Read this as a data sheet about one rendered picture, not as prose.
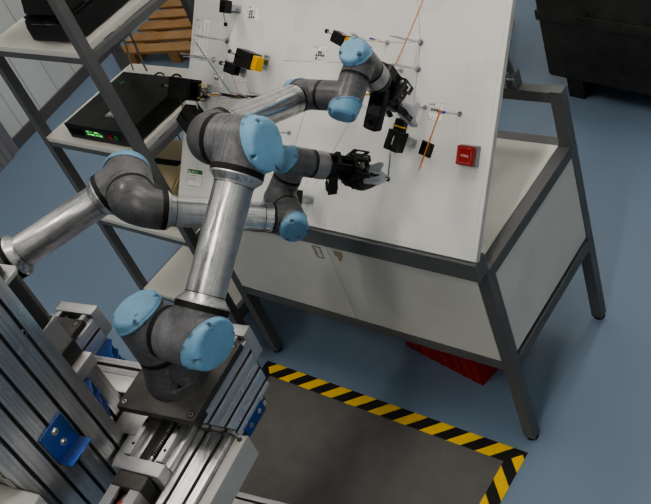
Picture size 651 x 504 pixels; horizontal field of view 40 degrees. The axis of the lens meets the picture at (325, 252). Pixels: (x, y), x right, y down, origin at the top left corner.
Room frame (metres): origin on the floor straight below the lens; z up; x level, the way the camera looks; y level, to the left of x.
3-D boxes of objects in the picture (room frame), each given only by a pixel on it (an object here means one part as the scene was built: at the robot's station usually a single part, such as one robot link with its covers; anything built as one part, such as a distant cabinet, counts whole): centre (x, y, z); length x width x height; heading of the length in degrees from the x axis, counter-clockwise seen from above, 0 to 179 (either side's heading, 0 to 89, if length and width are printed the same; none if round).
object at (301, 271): (2.44, 0.16, 0.60); 0.55 x 0.02 x 0.39; 39
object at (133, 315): (1.50, 0.41, 1.33); 0.13 x 0.12 x 0.14; 43
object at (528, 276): (2.42, -0.25, 0.60); 1.17 x 0.58 x 0.40; 39
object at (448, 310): (2.01, -0.19, 0.60); 0.55 x 0.03 x 0.39; 39
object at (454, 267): (2.22, 0.00, 0.83); 1.18 x 0.05 x 0.06; 39
